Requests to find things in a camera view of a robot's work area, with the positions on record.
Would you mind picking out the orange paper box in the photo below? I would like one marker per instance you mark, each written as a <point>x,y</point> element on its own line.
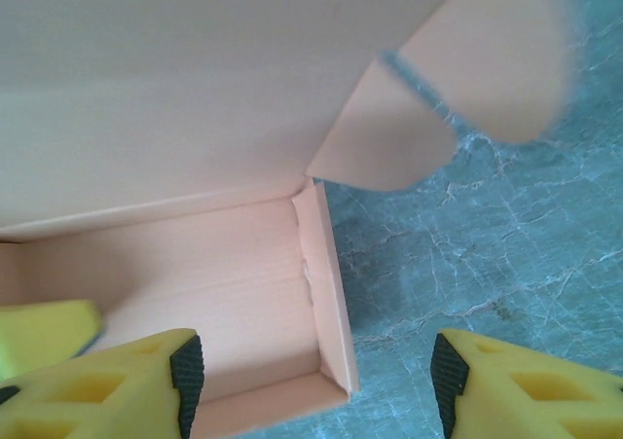
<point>194,118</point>

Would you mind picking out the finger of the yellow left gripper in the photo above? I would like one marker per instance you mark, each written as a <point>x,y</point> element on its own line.
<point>44,332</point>

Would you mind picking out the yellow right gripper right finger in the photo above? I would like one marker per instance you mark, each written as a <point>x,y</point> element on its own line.
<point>535,400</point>

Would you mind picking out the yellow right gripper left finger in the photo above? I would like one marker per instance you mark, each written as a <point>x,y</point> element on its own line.
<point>97,395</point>

